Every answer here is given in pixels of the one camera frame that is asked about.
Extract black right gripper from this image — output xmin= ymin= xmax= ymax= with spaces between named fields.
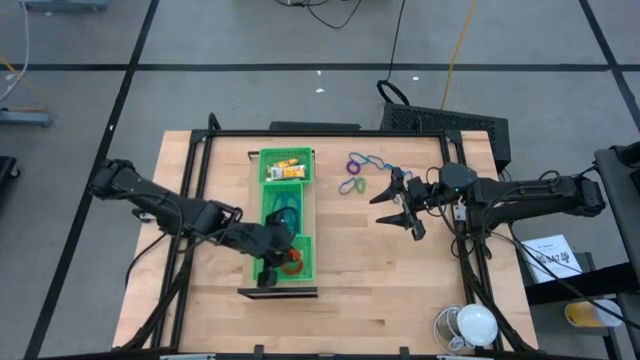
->
xmin=369 ymin=168 xmax=442 ymax=243

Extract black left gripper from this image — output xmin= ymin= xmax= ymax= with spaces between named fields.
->
xmin=239 ymin=221 xmax=297 ymax=289

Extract orange silicone wristband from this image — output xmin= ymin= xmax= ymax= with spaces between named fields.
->
xmin=279 ymin=247 xmax=305 ymax=276

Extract grey silicone wristband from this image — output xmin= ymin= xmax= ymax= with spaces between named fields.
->
xmin=272 ymin=192 xmax=302 ymax=212

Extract yellow orange packets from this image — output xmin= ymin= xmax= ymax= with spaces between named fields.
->
xmin=269 ymin=165 xmax=308 ymax=181

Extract grey desk foot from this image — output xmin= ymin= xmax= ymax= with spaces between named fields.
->
xmin=0 ymin=109 xmax=54 ymax=129
xmin=19 ymin=0 xmax=109 ymax=13

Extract green slotted plastic basket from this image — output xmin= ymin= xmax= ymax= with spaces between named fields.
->
xmin=260 ymin=181 xmax=305 ymax=238
xmin=252 ymin=235 xmax=316 ymax=283
xmin=257 ymin=146 xmax=316 ymax=185

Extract green three-compartment tray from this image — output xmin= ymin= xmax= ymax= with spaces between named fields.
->
xmin=237 ymin=146 xmax=320 ymax=300

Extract black computer case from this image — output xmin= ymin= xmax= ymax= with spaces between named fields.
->
xmin=380 ymin=102 xmax=512 ymax=172

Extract white dome lamp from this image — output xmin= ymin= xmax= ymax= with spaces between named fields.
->
xmin=456 ymin=303 xmax=500 ymax=348

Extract white printed paper sheet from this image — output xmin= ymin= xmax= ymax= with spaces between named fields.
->
xmin=519 ymin=233 xmax=584 ymax=285

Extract yellow plastic bottle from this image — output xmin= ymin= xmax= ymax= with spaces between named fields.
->
xmin=563 ymin=298 xmax=625 ymax=329

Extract black side cart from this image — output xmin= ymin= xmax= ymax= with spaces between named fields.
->
xmin=524 ymin=142 xmax=640 ymax=360

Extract black equipment piece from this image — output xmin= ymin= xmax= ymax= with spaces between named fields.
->
xmin=0 ymin=155 xmax=21 ymax=194

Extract black looped floor cable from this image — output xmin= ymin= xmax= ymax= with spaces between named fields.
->
xmin=375 ymin=0 xmax=412 ymax=107

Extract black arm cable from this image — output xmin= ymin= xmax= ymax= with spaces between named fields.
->
xmin=124 ymin=232 xmax=169 ymax=290

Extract white coiled lamp cable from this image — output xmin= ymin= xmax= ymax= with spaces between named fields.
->
xmin=433 ymin=304 xmax=467 ymax=354

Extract yellow cable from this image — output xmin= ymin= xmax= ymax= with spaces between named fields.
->
xmin=439 ymin=0 xmax=480 ymax=110

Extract white floor cable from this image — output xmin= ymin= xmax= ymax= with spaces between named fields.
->
xmin=0 ymin=0 xmax=31 ymax=104

